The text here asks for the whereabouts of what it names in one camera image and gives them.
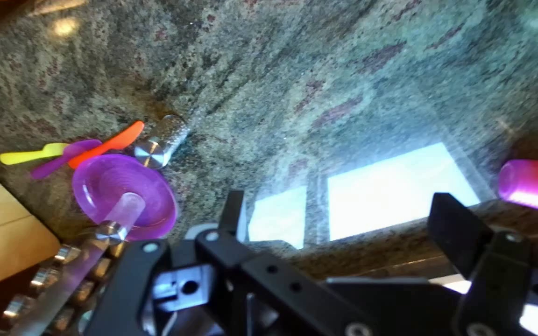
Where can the clear empty spice jar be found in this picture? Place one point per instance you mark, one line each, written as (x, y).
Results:
(125, 208)

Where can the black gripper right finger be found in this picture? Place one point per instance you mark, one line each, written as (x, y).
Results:
(458, 227)

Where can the orange plastic utensil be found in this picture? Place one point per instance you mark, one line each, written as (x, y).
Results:
(112, 143)

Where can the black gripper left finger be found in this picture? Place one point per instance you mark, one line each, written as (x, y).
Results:
(232, 216)

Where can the purple plastic plate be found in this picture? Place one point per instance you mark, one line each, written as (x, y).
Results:
(149, 193)

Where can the magenta plastic cup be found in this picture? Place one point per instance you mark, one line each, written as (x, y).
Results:
(536, 186)

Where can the purple plastic utensil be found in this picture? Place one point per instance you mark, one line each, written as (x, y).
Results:
(63, 160)

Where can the yellow plastic utensil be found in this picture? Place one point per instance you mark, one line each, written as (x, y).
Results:
(28, 156)

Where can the wooden knife block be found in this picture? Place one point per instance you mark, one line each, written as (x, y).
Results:
(4, 240)

